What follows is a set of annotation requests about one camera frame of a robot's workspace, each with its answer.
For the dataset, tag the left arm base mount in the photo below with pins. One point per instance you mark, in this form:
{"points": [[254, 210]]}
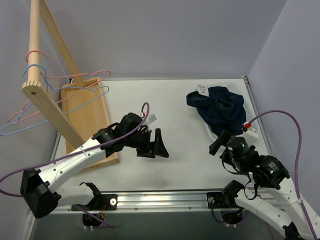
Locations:
{"points": [[94, 213]]}

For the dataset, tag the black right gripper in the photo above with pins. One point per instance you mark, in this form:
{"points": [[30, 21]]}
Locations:
{"points": [[218, 142]]}

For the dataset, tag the aluminium mounting rail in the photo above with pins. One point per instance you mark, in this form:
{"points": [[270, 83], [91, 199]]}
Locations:
{"points": [[162, 198]]}

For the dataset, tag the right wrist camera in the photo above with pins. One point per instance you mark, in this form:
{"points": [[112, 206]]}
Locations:
{"points": [[250, 134]]}

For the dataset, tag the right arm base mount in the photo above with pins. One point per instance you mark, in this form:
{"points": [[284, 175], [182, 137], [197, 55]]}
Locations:
{"points": [[224, 210]]}

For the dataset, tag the wooden clothes rack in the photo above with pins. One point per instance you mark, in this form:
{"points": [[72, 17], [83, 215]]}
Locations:
{"points": [[81, 115]]}

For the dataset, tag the clear plastic basket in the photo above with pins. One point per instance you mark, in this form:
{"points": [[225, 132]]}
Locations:
{"points": [[232, 87]]}

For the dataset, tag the pink wire hanger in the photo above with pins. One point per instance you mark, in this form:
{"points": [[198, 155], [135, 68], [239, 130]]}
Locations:
{"points": [[51, 78]]}

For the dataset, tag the dark navy garment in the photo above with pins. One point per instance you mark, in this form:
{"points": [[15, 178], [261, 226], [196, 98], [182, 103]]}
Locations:
{"points": [[222, 110]]}

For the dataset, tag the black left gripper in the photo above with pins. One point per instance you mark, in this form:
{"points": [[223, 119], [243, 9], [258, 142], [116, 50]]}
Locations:
{"points": [[151, 143]]}

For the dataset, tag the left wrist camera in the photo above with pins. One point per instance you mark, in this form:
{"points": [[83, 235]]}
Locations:
{"points": [[150, 118]]}

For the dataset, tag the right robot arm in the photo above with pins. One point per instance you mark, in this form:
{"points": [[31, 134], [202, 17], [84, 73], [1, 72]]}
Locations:
{"points": [[274, 198]]}

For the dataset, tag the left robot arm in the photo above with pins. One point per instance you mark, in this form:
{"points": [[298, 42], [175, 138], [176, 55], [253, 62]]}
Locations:
{"points": [[43, 190]]}

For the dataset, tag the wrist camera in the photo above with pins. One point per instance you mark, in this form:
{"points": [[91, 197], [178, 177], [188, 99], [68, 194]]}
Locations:
{"points": [[150, 118], [250, 134]]}

